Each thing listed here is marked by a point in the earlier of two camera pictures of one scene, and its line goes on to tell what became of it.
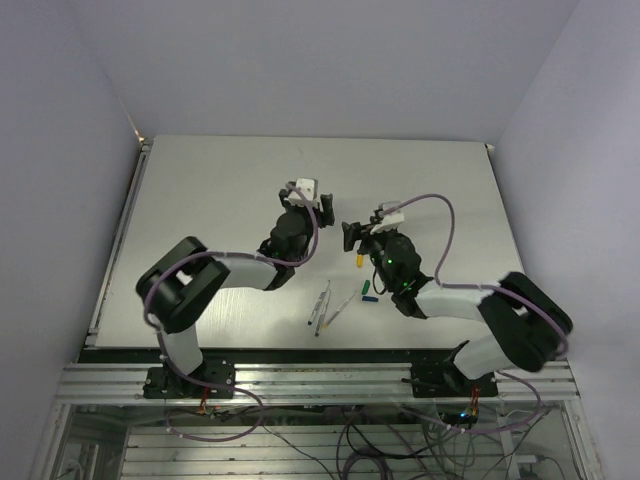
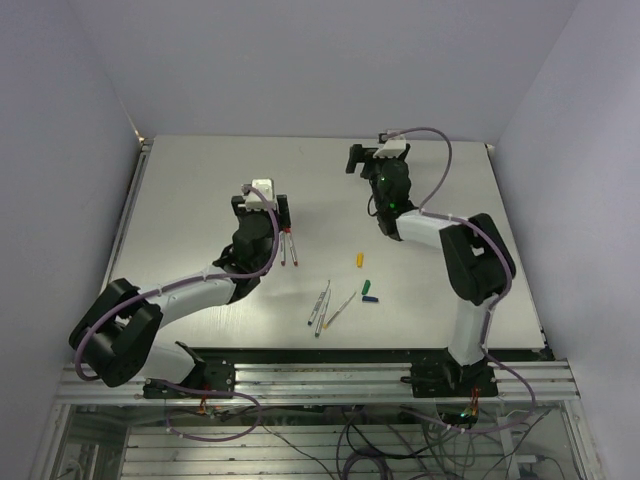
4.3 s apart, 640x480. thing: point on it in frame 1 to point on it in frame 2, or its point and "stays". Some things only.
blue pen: x=317 y=305 stays
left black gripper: x=328 y=217 to x=241 y=211
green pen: x=320 y=321 stays
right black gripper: x=357 y=231 to x=358 y=154
